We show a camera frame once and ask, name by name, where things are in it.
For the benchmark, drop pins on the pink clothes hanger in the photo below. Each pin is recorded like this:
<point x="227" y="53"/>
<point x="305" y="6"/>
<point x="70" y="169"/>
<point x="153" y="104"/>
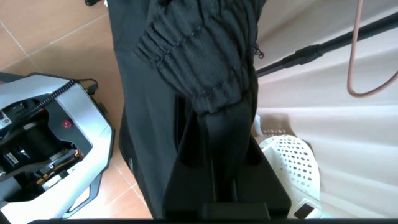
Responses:
<point x="353" y="62"/>

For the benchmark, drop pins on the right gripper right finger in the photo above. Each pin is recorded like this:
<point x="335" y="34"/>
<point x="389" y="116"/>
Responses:
<point x="261" y="189"/>

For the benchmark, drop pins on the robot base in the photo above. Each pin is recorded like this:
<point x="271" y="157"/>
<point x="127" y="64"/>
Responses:
<point x="87" y="118"/>

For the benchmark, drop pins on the white laundry basket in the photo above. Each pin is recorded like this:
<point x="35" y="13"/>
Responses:
<point x="295" y="161"/>

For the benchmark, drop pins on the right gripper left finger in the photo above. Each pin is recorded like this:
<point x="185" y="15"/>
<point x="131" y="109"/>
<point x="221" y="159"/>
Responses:
<point x="186" y="189"/>

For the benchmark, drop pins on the black clothes rack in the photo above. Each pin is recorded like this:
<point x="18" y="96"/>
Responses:
<point x="308" y="53"/>

